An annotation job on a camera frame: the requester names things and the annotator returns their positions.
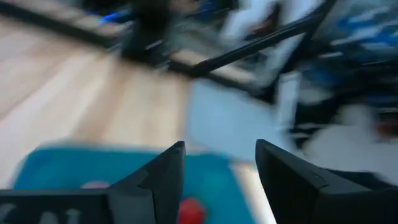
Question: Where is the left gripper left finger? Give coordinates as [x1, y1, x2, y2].
[0, 141, 187, 224]

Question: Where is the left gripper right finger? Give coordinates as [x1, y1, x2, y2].
[254, 139, 398, 224]

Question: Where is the pink toy peach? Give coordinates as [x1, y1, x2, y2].
[80, 180, 111, 190]

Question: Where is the blue plastic tupperware container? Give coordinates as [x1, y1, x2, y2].
[11, 144, 259, 224]

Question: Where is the red toy strawberry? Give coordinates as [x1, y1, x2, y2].
[177, 197, 208, 224]

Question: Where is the grey cloth mat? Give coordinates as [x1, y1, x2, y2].
[185, 79, 299, 162]

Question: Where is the black aluminium table frame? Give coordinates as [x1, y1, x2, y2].
[0, 0, 340, 103]

